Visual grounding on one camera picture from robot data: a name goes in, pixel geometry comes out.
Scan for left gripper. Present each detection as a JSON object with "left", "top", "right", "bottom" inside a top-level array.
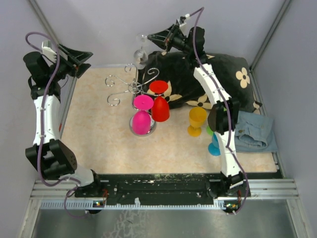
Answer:
[{"left": 47, "top": 43, "right": 92, "bottom": 81}]

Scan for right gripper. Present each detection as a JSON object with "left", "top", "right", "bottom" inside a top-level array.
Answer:
[{"left": 146, "top": 24, "right": 191, "bottom": 55}]

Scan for clear wine glass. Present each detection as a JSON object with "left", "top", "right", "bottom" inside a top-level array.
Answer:
[{"left": 134, "top": 33, "right": 150, "bottom": 69}]

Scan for red wine glass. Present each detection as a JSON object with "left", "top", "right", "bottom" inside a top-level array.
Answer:
[{"left": 150, "top": 80, "right": 170, "bottom": 122}]

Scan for orange wine glass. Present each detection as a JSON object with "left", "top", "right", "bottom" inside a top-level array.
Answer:
[{"left": 187, "top": 107, "right": 207, "bottom": 137}]

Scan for pink wine glass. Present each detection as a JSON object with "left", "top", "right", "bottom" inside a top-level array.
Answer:
[{"left": 132, "top": 95, "right": 154, "bottom": 135}]

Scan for green wine glass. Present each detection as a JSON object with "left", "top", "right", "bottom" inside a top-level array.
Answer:
[{"left": 206, "top": 126, "right": 213, "bottom": 136}]

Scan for blue wine glass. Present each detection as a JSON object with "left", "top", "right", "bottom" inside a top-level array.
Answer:
[{"left": 208, "top": 134, "right": 220, "bottom": 156}]

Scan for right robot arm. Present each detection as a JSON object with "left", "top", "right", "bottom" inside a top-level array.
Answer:
[{"left": 148, "top": 24, "right": 244, "bottom": 196}]

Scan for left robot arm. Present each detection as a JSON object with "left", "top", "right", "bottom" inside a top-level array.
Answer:
[{"left": 23, "top": 41, "right": 103, "bottom": 197}]

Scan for chrome wine glass rack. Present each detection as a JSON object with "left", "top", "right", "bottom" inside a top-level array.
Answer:
[{"left": 104, "top": 63, "right": 160, "bottom": 136}]

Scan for black floral pillow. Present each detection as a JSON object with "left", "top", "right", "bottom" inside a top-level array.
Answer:
[{"left": 138, "top": 51, "right": 262, "bottom": 113}]

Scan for folded denim cloth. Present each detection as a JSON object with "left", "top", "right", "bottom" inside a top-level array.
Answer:
[{"left": 234, "top": 111, "right": 278, "bottom": 153}]

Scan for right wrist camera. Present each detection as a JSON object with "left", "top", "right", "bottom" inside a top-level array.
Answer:
[{"left": 176, "top": 14, "right": 191, "bottom": 30}]

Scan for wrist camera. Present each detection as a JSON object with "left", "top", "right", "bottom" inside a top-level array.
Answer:
[
  {"left": 176, "top": 14, "right": 191, "bottom": 30},
  {"left": 42, "top": 40, "right": 57, "bottom": 63}
]

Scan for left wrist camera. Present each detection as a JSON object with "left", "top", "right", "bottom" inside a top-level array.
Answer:
[{"left": 42, "top": 40, "right": 57, "bottom": 63}]

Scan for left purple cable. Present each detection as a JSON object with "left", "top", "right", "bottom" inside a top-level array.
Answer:
[{"left": 25, "top": 31, "right": 90, "bottom": 219}]

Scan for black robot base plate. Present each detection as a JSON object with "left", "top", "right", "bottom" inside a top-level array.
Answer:
[{"left": 74, "top": 172, "right": 251, "bottom": 206}]

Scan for grey cable duct strip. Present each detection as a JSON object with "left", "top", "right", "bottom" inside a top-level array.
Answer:
[{"left": 39, "top": 197, "right": 244, "bottom": 211}]

